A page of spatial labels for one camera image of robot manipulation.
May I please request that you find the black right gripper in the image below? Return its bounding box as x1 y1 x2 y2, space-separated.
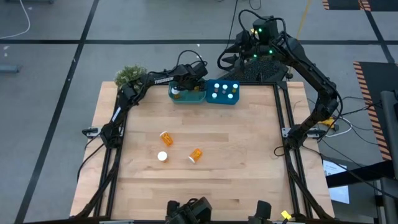
224 29 268 73

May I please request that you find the teal plastic bin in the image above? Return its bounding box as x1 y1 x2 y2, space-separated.
168 76 207 105

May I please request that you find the blue plastic bin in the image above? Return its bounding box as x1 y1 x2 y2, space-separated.
205 79 240 105

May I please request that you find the potted green plant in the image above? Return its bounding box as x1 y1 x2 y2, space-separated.
114 64 149 91

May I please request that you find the yellow power plug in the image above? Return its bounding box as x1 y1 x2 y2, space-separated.
320 116 340 130

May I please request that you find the black mat hazard stripe edge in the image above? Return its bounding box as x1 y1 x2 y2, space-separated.
353 61 398 162
322 0 398 12

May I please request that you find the white paper sheet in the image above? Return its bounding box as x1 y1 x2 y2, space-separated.
322 159 351 205

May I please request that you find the black metal beam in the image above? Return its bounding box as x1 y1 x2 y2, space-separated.
326 160 396 189

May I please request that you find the grey floor bar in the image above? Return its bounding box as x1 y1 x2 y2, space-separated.
0 64 23 74

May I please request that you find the black coiled cable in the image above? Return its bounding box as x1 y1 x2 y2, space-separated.
216 0 243 72

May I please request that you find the black aluminium table frame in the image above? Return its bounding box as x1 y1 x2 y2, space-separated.
73 80 335 224

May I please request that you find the yellow hanging cable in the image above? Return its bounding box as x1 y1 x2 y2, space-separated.
287 0 313 78

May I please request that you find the white power cable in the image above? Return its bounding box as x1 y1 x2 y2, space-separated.
325 116 354 138

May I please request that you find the grey metal post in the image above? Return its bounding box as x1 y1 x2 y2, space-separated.
379 90 398 224

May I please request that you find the white floor cable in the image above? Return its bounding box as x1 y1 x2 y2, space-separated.
0 0 31 40

